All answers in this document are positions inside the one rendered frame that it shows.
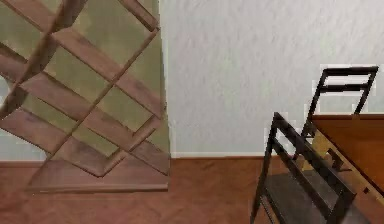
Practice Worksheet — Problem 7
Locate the brown wooden dining table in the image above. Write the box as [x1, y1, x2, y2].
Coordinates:
[301, 113, 384, 207]

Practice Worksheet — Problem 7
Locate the brown wooden lattice shelf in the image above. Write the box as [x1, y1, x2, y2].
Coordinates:
[0, 0, 172, 194]

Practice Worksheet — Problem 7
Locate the black slatted chair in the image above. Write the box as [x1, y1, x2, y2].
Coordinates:
[249, 111, 372, 224]
[301, 65, 380, 138]

